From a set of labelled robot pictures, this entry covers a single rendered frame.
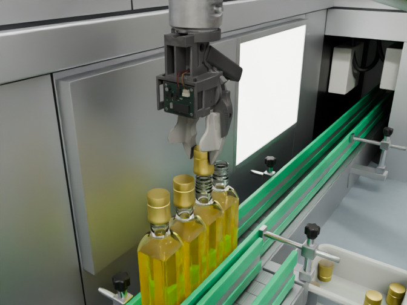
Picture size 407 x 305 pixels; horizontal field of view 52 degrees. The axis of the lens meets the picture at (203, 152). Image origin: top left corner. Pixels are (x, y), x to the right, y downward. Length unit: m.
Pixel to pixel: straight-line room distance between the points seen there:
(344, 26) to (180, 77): 1.07
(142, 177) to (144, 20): 0.28
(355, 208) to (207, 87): 0.95
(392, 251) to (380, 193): 0.33
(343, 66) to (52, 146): 1.30
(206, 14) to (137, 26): 0.17
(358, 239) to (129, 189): 0.76
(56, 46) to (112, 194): 0.26
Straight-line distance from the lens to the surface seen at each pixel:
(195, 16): 0.58
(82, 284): 0.82
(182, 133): 0.68
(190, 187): 0.66
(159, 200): 0.61
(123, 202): 0.76
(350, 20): 1.59
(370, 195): 1.55
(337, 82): 1.76
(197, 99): 0.58
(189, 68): 0.61
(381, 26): 1.57
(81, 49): 0.64
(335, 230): 1.33
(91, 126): 0.66
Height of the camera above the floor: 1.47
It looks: 24 degrees down
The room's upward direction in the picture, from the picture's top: straight up
